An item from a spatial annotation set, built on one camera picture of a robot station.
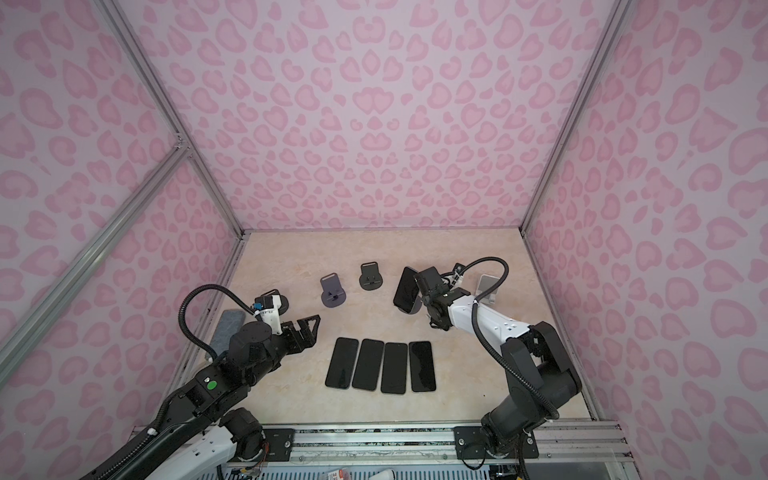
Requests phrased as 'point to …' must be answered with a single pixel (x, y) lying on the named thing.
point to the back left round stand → (333, 295)
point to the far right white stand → (486, 282)
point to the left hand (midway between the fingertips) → (309, 317)
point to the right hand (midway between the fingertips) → (444, 295)
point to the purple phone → (368, 365)
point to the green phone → (408, 290)
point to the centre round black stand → (370, 279)
